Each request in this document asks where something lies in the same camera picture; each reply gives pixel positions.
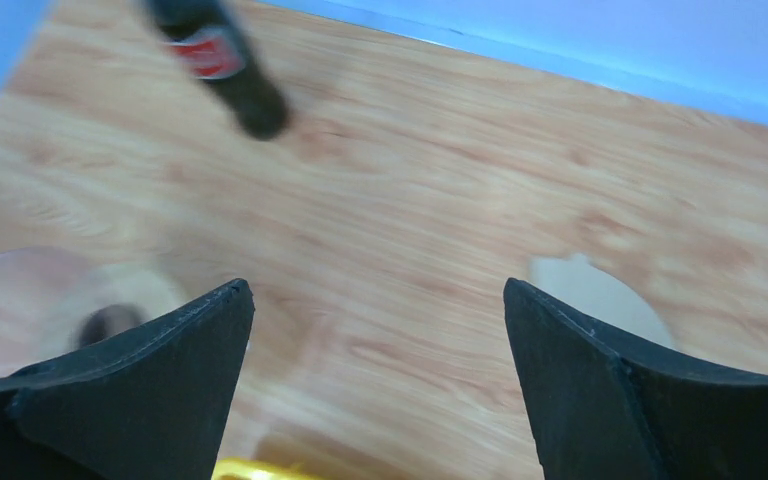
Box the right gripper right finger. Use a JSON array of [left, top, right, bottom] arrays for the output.
[[503, 278, 768, 479]]

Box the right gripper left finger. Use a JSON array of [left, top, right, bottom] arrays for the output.
[[0, 279, 255, 479]]

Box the clear glass dripper cone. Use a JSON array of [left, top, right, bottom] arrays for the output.
[[0, 247, 115, 377]]

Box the brown paper coffee filter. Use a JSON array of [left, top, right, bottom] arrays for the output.
[[529, 253, 675, 349]]

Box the yellow plastic tray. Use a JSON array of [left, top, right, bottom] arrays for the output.
[[211, 458, 322, 480]]

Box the cola glass bottle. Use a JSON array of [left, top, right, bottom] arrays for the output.
[[140, 0, 289, 141]]

